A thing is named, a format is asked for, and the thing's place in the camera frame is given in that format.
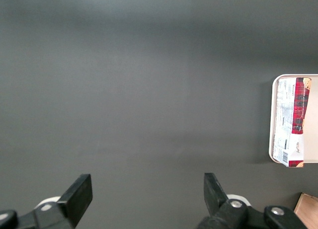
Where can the wooden drawer cabinet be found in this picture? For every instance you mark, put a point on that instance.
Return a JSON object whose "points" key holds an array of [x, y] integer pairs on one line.
{"points": [[309, 214]]}

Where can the cream plastic tray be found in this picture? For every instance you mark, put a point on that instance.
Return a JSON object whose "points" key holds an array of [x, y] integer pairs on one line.
{"points": [[311, 129]]}

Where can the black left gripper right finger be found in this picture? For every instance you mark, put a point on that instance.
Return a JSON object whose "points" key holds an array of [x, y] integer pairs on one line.
{"points": [[216, 201]]}

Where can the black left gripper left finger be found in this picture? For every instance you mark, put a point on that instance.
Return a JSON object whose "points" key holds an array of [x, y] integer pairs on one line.
{"points": [[74, 201]]}

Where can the dark grey table mat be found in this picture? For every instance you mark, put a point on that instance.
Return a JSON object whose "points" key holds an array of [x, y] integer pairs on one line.
{"points": [[124, 90]]}

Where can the red tartan cookie box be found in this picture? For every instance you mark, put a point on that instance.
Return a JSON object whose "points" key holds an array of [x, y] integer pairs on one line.
{"points": [[288, 119]]}

